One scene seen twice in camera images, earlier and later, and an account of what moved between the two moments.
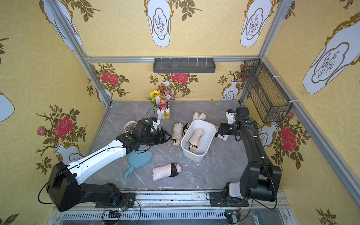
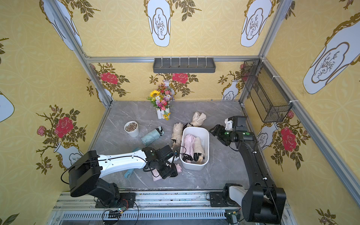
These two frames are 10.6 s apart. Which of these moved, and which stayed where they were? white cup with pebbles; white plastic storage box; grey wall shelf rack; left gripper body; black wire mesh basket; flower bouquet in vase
Moved: white plastic storage box; left gripper body
Stayed: flower bouquet in vase; black wire mesh basket; white cup with pebbles; grey wall shelf rack
